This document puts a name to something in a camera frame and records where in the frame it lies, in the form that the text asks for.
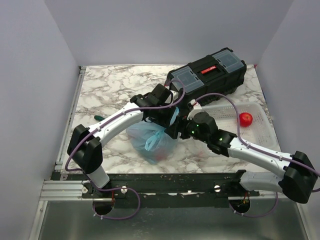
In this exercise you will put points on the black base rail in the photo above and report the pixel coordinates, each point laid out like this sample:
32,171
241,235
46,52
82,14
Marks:
160,190

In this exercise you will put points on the black plastic toolbox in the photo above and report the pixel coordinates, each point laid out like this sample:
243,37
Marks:
221,72

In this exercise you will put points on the aluminium frame rail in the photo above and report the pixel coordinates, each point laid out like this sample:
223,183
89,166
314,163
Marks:
62,190

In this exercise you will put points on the white perforated plastic basket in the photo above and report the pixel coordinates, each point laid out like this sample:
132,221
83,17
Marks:
259,132

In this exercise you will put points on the red fruit inside bag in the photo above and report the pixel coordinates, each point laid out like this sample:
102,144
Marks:
161,154

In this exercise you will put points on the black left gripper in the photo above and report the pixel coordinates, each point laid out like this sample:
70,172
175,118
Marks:
164,122

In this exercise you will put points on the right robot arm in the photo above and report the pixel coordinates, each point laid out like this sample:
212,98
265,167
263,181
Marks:
290,174

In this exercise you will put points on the light blue plastic bag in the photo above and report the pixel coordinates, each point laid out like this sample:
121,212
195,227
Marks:
147,137

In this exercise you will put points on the red fake apple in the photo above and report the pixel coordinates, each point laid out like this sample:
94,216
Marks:
245,119

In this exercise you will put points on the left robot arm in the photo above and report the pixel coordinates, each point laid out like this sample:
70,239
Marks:
86,145

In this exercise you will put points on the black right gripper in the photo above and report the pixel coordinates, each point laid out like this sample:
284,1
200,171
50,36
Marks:
179,125

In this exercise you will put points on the green handled tool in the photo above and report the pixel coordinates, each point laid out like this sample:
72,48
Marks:
98,118

